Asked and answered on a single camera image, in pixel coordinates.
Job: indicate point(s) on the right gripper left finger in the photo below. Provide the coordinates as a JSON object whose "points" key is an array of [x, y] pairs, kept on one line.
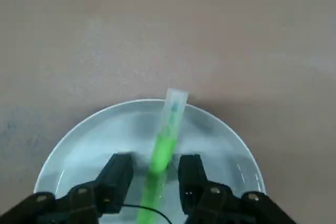
{"points": [[86, 200]]}

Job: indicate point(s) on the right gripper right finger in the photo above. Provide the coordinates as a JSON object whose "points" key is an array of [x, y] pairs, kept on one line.
{"points": [[210, 203]]}

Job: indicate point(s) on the green marker with clear cap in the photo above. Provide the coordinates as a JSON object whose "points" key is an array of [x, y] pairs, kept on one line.
{"points": [[162, 153]]}

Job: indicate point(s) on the pale blue plate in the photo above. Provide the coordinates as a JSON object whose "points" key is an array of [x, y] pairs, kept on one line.
{"points": [[92, 140]]}

